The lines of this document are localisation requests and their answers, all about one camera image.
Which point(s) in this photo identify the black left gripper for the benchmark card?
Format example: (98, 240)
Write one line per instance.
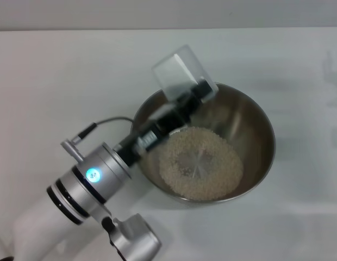
(168, 119)

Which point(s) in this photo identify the clear plastic cup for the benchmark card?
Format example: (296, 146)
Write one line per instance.
(174, 70)

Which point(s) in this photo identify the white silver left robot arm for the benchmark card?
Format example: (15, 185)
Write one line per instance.
(76, 187)

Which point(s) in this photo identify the stainless steel bowl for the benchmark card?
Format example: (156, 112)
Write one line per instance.
(247, 122)

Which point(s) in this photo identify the white rice heap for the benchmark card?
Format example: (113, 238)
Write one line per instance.
(225, 176)

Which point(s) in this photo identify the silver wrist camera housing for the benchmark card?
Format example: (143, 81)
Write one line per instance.
(136, 239)

